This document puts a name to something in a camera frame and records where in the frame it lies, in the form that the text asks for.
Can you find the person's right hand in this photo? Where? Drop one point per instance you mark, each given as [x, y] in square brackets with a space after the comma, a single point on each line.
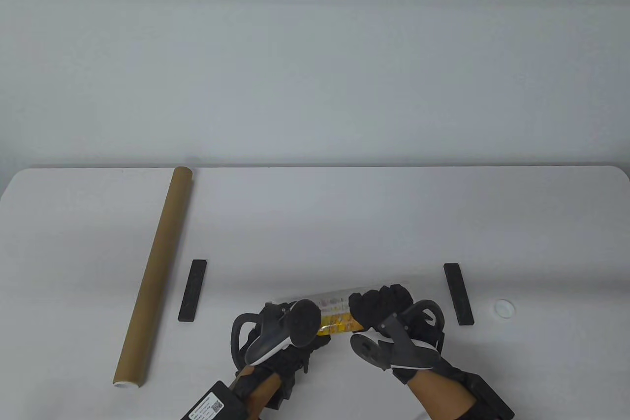
[381, 304]

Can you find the colourful paper map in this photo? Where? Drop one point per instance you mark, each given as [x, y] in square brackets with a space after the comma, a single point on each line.
[334, 319]

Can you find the black bar paperweight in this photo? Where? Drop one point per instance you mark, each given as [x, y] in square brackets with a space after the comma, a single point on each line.
[193, 292]
[458, 294]

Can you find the white round tube cap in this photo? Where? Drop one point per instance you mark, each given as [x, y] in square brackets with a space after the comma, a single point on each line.
[504, 308]

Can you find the brown cardboard mailing tube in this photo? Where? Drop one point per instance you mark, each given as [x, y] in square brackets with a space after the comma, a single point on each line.
[157, 262]

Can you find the person's right forearm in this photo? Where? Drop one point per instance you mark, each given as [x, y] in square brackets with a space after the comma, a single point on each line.
[440, 395]

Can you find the person's left forearm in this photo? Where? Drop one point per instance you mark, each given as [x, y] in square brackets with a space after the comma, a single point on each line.
[258, 390]

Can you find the black white right hand controller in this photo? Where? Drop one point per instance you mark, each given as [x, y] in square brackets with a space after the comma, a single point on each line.
[398, 351]

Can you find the black white hand controller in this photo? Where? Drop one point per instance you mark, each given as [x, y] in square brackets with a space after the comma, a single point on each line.
[290, 329]
[398, 351]

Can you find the black white left hand controller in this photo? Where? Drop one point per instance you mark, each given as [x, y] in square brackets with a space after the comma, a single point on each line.
[290, 329]

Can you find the black right wrist box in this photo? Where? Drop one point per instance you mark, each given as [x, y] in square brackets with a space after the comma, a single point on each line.
[492, 398]

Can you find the black labelled left wrist box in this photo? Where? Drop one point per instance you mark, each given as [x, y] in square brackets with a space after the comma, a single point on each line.
[209, 403]

